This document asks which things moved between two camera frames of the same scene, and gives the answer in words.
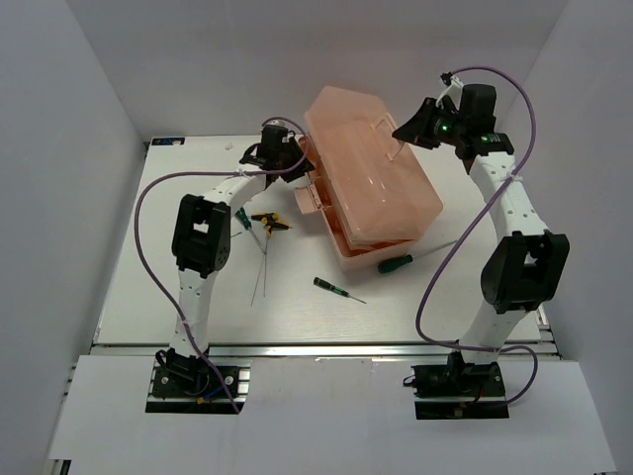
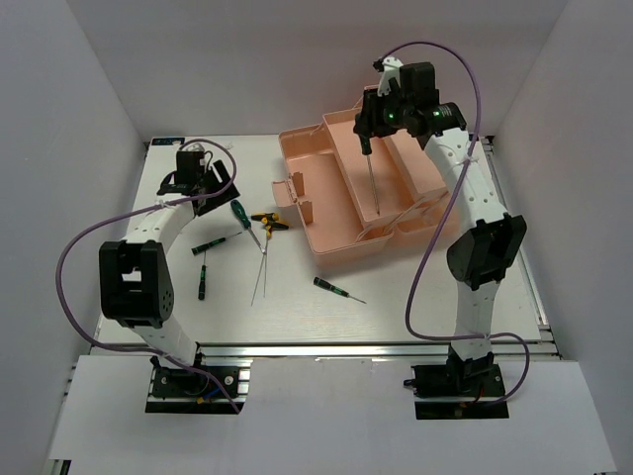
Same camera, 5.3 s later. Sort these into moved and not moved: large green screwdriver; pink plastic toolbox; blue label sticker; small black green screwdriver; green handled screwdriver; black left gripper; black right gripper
Moved: black right gripper; pink plastic toolbox; black left gripper; large green screwdriver
Not moved: small black green screwdriver; green handled screwdriver; blue label sticker
